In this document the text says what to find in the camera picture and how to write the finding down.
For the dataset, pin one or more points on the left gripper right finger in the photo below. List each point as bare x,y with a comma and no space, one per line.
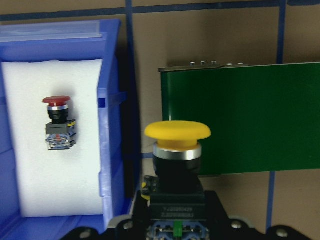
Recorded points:
215,212

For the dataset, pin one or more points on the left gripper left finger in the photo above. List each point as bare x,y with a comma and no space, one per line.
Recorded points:
140,211

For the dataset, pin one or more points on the yellow mushroom push button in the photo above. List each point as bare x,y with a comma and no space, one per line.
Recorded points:
176,198

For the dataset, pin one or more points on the white foam pad left bin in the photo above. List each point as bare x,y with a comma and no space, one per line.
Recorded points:
54,179

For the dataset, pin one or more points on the green conveyor belt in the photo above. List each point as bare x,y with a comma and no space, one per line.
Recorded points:
262,118

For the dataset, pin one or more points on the red mushroom push button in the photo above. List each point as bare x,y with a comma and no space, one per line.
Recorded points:
60,131

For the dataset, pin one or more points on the left blue plastic bin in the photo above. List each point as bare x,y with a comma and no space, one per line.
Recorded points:
65,41

